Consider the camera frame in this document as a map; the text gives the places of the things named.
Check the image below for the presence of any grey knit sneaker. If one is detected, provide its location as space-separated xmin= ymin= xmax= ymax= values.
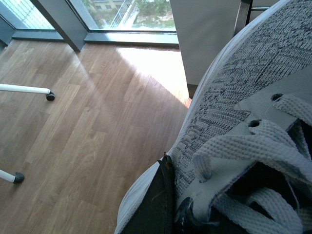
xmin=115 ymin=0 xmax=312 ymax=234

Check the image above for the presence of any white chair with casters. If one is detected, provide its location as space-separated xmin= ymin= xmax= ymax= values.
xmin=0 ymin=84 xmax=55 ymax=183

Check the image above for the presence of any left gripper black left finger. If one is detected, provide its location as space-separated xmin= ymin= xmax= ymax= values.
xmin=121 ymin=154 xmax=175 ymax=234

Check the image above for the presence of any black metal shoe rack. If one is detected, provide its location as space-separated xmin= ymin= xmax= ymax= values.
xmin=233 ymin=0 xmax=269 ymax=37

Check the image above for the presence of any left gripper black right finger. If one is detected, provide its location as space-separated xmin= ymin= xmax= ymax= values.
xmin=173 ymin=197 xmax=246 ymax=234

